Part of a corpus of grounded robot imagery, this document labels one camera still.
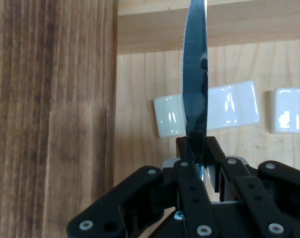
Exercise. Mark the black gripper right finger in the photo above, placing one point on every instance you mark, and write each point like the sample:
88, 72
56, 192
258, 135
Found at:
276, 193

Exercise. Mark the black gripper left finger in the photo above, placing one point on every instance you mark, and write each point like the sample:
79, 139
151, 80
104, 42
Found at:
189, 198

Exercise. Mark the silver table knife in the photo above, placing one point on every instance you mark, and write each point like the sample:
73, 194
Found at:
195, 74

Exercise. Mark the light wooden drawer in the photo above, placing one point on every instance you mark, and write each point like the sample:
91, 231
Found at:
264, 151

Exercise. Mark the white ceramic cutlery rest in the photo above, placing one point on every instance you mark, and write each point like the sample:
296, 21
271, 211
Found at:
291, 111
229, 109

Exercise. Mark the dark wooden cabinet box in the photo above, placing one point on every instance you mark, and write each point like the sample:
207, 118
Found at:
53, 111

